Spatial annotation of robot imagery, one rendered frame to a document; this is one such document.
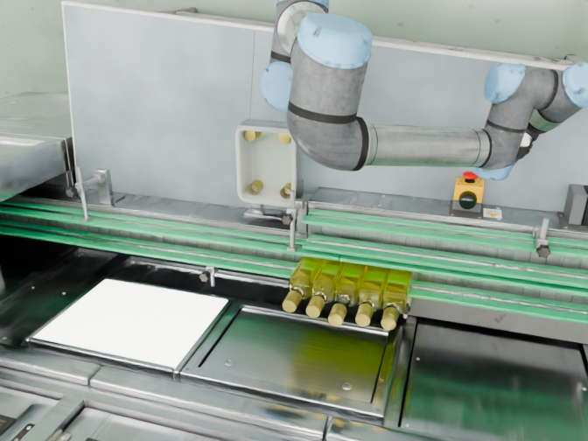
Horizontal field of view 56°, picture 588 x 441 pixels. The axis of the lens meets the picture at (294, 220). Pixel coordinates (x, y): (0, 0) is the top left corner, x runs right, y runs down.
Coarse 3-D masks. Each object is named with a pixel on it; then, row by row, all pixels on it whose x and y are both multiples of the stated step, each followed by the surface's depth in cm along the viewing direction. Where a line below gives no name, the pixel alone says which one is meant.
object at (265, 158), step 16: (240, 128) 151; (256, 128) 149; (272, 128) 148; (240, 144) 153; (256, 144) 159; (272, 144) 158; (288, 144) 156; (240, 160) 155; (256, 160) 161; (272, 160) 160; (288, 160) 158; (240, 176) 157; (256, 176) 163; (272, 176) 161; (288, 176) 160; (240, 192) 159; (272, 192) 162
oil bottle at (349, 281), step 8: (352, 264) 143; (360, 264) 143; (344, 272) 139; (352, 272) 139; (360, 272) 139; (344, 280) 135; (352, 280) 135; (360, 280) 137; (336, 288) 133; (344, 288) 132; (352, 288) 132; (336, 296) 133; (352, 296) 132; (352, 304) 133
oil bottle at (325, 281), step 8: (328, 264) 143; (336, 264) 143; (344, 264) 145; (320, 272) 139; (328, 272) 139; (336, 272) 139; (320, 280) 136; (328, 280) 136; (336, 280) 137; (312, 288) 135; (320, 288) 134; (328, 288) 134; (312, 296) 135; (328, 296) 134
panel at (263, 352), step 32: (160, 288) 161; (224, 320) 145; (256, 320) 146; (288, 320) 146; (320, 320) 147; (352, 320) 145; (64, 352) 135; (96, 352) 133; (192, 352) 133; (224, 352) 134; (256, 352) 134; (288, 352) 134; (320, 352) 134; (352, 352) 134; (384, 352) 136; (192, 384) 126; (224, 384) 123; (256, 384) 122; (288, 384) 123; (320, 384) 123; (352, 384) 123; (384, 384) 123; (352, 416) 116; (384, 416) 115
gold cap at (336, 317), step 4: (336, 304) 127; (340, 304) 127; (332, 308) 127; (336, 308) 126; (340, 308) 126; (344, 308) 127; (332, 312) 124; (336, 312) 124; (340, 312) 125; (344, 312) 126; (332, 316) 124; (336, 316) 124; (340, 316) 124; (344, 316) 125; (328, 320) 125; (332, 320) 125; (336, 320) 124; (340, 320) 124; (332, 324) 125; (336, 324) 125; (340, 324) 124
